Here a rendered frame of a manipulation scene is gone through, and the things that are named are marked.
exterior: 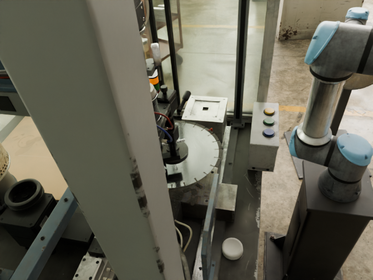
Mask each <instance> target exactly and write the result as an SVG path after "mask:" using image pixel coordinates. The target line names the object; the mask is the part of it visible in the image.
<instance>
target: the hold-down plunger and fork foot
mask: <svg viewBox="0 0 373 280"><path fill-rule="evenodd" d="M169 150H170V152H167V153H162V155H163V164H164V166H165V167H167V164H166V162H171V161H176V160H180V153H179V151H177V149H176V145H171V144H169Z"/></svg>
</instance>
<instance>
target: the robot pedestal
mask: <svg viewBox="0 0 373 280"><path fill-rule="evenodd" d="M302 165H303V181H302V183H301V187H300V190H299V194H298V197H297V200H296V203H295V207H294V211H293V215H292V217H291V221H290V224H289V228H288V232H287V234H286V235H283V234H276V233H269V232H267V233H266V266H265V280H342V277H341V270H340V268H341V267H342V265H343V264H344V262H345V261H346V259H347V257H348V256H349V254H350V252H351V251H352V249H353V248H354V246H355V244H356V243H357V241H358V240H359V238H360V236H361V235H362V233H363V231H364V230H365V228H366V226H367V225H368V223H369V222H370V220H373V187H372V184H371V180H370V176H369V173H368V170H367V169H366V171H365V173H364V175H363V177H362V179H361V187H362V189H361V193H360V195H359V196H358V198H357V199H356V200H354V201H352V202H338V201H334V200H332V199H330V198H328V197H327V196H326V195H324V194H323V193H322V191H321V190H320V189H319V186H318V179H319V176H320V175H321V173H322V172H323V171H324V170H325V169H326V168H327V167H325V166H322V165H319V164H316V163H312V162H309V161H304V160H303V162H302Z"/></svg>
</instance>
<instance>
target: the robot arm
mask: <svg viewBox="0 0 373 280"><path fill-rule="evenodd" d="M368 16H369V11H368V10H367V9H365V8H361V7H354V8H350V9H349V10H348V12H347V15H346V18H345V22H344V23H342V22H340V21H337V22H332V21H324V22H321V23H320V24H319V25H318V27H317V29H316V31H315V33H314V36H313V38H312V40H311V43H310V45H309V48H308V51H307V53H306V56H305V60H304V62H305V63H306V64H307V65H310V67H309V71H310V73H311V75H312V76H313V79H312V84H311V88H310V93H309V98H308V103H307V106H306V111H305V116H304V121H303V123H301V124H300V125H299V126H296V127H295V128H294V129H293V132H292V134H291V138H290V143H289V152H290V154H291V155H292V156H294V157H297V158H298V159H304V160H306V161H309V162H312V163H316V164H319V165H322V166H325V167H327V168H326V169H325V170H324V171H323V172H322V173H321V175H320V176H319V179H318V186H319V189H320V190H321V191H322V193H323V194H324V195H326V196H327V197H328V198H330V199H332V200H334V201H338V202H352V201H354V200H356V199H357V198H358V196H359V195H360V193H361V189H362V187H361V179H362V177H363V175H364V173H365V171H366V169H367V167H368V165H369V164H370V162H371V158H372V155H373V148H372V146H371V144H370V143H369V142H368V141H367V140H366V139H365V138H363V137H361V136H359V135H357V134H353V133H347V134H346V133H344V134H342V135H341V136H339V137H337V136H333V135H332V131H331V129H330V125H331V121H332V118H333V116H334V113H335V109H336V106H337V103H338V100H339V97H340V93H341V90H342V87H343V85H344V84H345V83H346V80H348V79H349V78H351V77H352V75H353V73H359V74H365V75H372V76H373V26H366V22H367V20H368Z"/></svg>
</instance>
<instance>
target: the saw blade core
mask: <svg viewBox="0 0 373 280"><path fill-rule="evenodd" d="M175 124H177V125H178V129H179V138H178V140H180V139H185V143H186V144H187V146H188V150H189V152H188V155H187V156H186V157H185V158H184V159H183V160H182V161H180V162H176V163H168V162H166V164H167V167H166V168H165V175H166V179H167V185H168V188H180V187H184V183H185V186H188V185H191V184H193V183H195V182H197V181H199V180H201V179H203V178H204V177H205V176H207V175H206V174H209V173H210V172H211V171H212V170H213V168H214V167H215V164H216V162H217V160H218V157H219V147H218V144H217V142H216V140H215V138H214V137H213V136H212V135H211V134H210V133H209V132H208V131H206V130H205V129H203V128H201V127H199V126H195V125H193V124H189V123H175ZM184 124H185V125H184ZM215 149H216V150H215ZM214 157H215V158H214ZM210 165H212V166H210ZM204 172H205V173H206V174H205V173H204ZM195 178H196V180H195Z"/></svg>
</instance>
